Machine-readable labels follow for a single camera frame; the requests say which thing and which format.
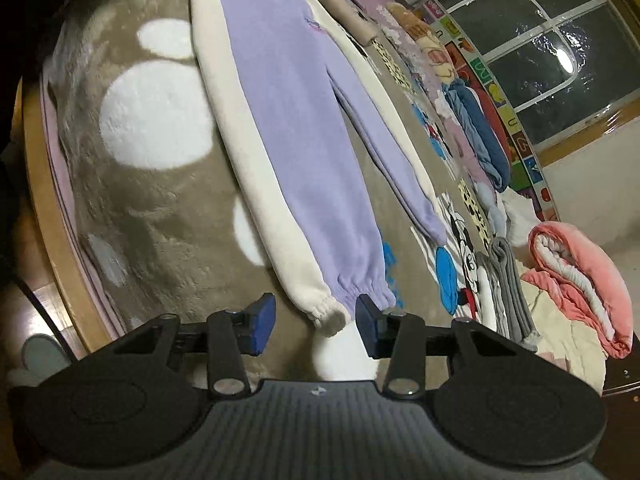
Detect colourful alphabet wall mat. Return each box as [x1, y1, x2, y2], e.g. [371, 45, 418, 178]
[422, 0, 558, 223]

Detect blue folded garment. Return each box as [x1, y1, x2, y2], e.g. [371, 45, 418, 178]
[442, 77, 512, 192]

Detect wooden bed frame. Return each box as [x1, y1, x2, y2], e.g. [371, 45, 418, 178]
[19, 76, 113, 353]

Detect black cable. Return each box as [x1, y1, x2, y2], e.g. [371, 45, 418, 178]
[0, 255, 73, 361]

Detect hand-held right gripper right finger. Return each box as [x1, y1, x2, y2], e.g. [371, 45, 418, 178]
[354, 294, 526, 397]

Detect cream bedding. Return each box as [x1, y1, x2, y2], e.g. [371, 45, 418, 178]
[520, 290, 608, 396]

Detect grey folded cloth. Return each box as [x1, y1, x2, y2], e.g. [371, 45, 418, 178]
[475, 236, 541, 353]

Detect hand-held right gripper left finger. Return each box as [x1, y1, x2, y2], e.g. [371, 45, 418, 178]
[114, 293, 277, 395]

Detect grey slipper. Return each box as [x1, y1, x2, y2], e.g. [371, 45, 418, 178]
[7, 335, 76, 388]

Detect beige garment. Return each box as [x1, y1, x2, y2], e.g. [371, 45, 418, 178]
[272, 0, 378, 46]

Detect purple and cream pants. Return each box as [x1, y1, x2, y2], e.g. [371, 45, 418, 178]
[189, 0, 447, 338]

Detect brown spotted cartoon blanket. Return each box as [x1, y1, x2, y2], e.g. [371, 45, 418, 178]
[42, 0, 506, 383]

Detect pink folded quilt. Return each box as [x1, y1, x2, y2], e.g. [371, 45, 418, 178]
[520, 221, 633, 359]

